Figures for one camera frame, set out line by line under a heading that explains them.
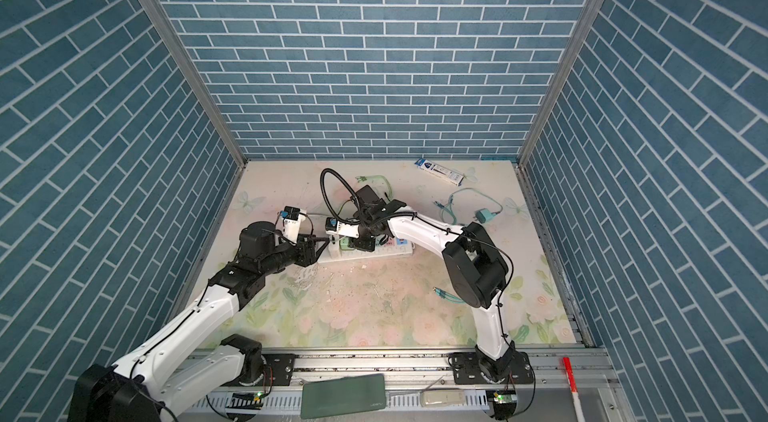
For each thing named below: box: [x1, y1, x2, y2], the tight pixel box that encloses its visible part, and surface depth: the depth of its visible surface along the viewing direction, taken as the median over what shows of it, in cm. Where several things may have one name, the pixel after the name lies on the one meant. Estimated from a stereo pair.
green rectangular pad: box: [301, 374, 387, 419], surface depth 71 cm
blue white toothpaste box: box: [414, 158, 466, 187], surface depth 118 cm
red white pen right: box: [562, 356, 585, 422], surface depth 72 cm
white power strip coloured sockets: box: [316, 238, 414, 264], surface depth 92 cm
